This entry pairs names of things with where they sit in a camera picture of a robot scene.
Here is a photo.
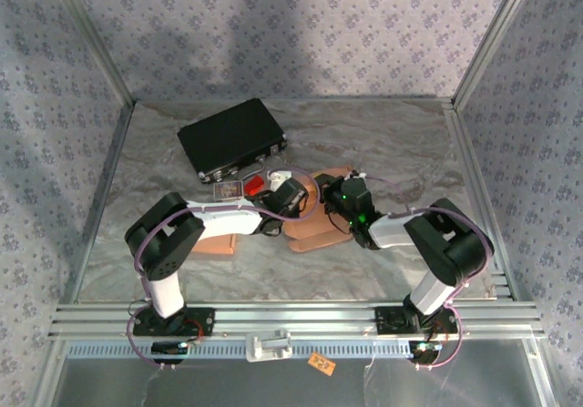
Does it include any orange paper tag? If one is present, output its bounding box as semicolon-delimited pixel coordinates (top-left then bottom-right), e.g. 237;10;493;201
308;351;337;375

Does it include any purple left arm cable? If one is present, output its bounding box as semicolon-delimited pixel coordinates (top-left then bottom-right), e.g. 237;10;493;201
126;166;321;372

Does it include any grey slotted cable duct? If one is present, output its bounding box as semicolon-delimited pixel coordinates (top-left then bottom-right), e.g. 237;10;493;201
66;339;411;361

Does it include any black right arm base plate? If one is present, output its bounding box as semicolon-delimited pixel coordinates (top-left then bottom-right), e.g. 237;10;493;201
375;305;459;335

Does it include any small black circuit board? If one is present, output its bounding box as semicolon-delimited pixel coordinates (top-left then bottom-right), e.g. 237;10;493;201
151;341;189;365
409;341;443;365

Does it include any small red box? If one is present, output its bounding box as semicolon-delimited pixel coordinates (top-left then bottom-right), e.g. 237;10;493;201
243;175;266;198

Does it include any playing card box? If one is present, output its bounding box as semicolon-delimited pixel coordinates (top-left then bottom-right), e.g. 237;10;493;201
212;180;245;202

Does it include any aluminium mounting rail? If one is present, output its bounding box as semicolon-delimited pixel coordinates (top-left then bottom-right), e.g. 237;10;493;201
47;301;546;340

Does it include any aluminium side rail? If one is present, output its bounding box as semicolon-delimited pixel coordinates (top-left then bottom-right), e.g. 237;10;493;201
58;101;137;306
444;101;516;301

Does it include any white plastic bracket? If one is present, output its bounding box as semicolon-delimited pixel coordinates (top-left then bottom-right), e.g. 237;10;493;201
244;328;293;363

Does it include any orange paper box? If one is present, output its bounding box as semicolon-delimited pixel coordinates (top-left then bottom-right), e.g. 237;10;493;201
189;232;238;257
284;165;365;254

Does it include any grey metal sheet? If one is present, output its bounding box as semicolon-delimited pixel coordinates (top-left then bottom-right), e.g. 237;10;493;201
58;357;543;407

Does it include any black briefcase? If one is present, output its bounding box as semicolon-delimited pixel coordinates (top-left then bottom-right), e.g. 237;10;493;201
176;97;288;185

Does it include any aluminium frame post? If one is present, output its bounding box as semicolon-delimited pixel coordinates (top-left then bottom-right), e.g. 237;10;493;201
453;0;541;107
45;0;138;104

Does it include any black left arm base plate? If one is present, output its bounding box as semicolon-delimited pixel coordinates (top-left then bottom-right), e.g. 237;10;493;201
131;307;216;338

